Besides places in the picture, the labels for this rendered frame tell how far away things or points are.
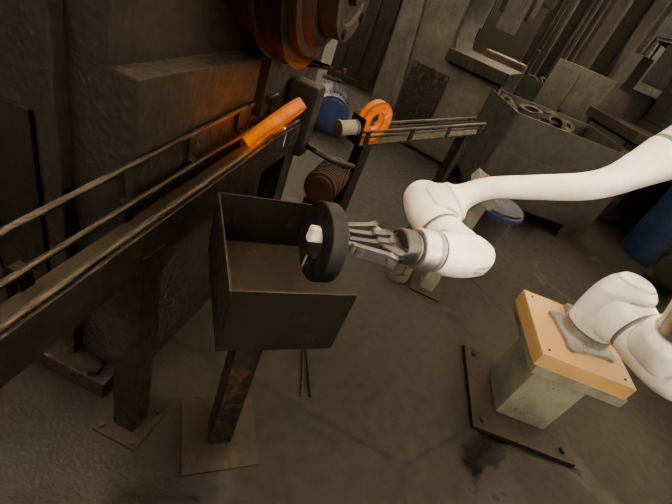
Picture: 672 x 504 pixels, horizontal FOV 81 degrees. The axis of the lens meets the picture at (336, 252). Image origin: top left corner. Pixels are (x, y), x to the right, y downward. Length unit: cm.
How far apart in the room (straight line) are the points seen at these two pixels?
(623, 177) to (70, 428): 141
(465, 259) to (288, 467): 76
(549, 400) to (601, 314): 39
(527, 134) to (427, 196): 218
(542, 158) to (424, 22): 148
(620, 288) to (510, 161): 185
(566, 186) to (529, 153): 219
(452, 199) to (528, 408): 97
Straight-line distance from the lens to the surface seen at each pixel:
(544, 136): 316
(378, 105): 155
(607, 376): 155
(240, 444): 126
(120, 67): 81
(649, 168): 103
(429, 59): 376
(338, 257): 69
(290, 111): 103
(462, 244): 88
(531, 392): 164
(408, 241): 80
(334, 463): 131
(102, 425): 127
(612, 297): 146
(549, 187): 100
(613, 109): 486
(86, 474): 123
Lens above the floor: 112
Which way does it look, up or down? 34 degrees down
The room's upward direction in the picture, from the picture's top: 23 degrees clockwise
